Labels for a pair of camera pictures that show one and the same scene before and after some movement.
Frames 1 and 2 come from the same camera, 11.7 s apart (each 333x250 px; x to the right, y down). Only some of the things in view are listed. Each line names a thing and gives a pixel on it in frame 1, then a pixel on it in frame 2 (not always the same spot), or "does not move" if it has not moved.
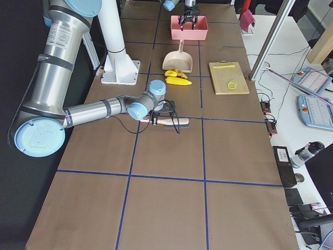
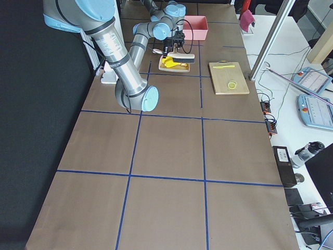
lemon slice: (232, 84) does not move
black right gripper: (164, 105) → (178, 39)
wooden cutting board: (227, 78) does not move
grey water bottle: (303, 154) does not move
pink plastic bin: (200, 32) does not move
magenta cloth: (246, 18) does not move
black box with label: (285, 165) does not move
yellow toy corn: (177, 81) → (168, 62)
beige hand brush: (167, 122) → (179, 57)
